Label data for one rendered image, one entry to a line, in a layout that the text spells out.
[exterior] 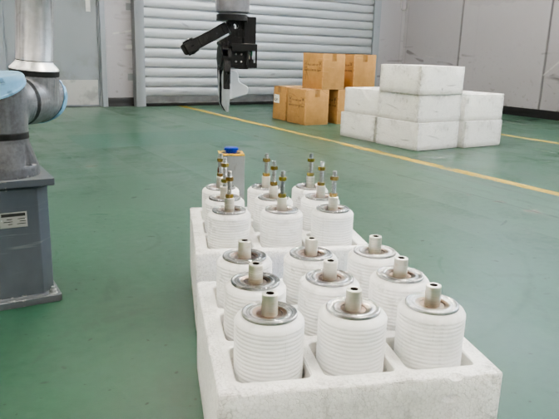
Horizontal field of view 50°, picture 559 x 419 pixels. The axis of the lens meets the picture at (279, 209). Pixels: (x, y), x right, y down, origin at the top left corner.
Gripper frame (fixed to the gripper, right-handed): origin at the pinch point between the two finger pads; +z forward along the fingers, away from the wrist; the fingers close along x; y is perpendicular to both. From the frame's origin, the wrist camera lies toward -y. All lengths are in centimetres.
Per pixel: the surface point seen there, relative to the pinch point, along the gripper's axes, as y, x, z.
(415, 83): 160, 219, 3
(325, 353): 3, -69, 28
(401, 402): 12, -75, 33
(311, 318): 4, -58, 28
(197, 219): -4.9, 7.6, 29.1
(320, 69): 142, 361, -1
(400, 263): 19, -57, 20
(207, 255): -6.1, -19.3, 29.8
